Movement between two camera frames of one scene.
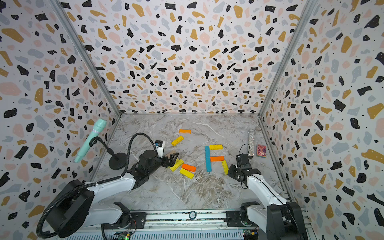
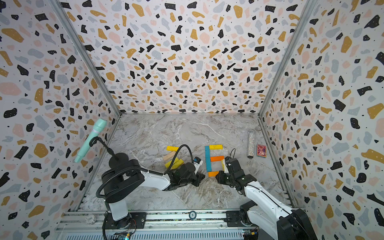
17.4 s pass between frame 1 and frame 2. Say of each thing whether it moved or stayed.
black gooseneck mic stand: stayed
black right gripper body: moved
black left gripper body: moved
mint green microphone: stayed
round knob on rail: stayed
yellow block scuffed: stayed
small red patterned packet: stayed
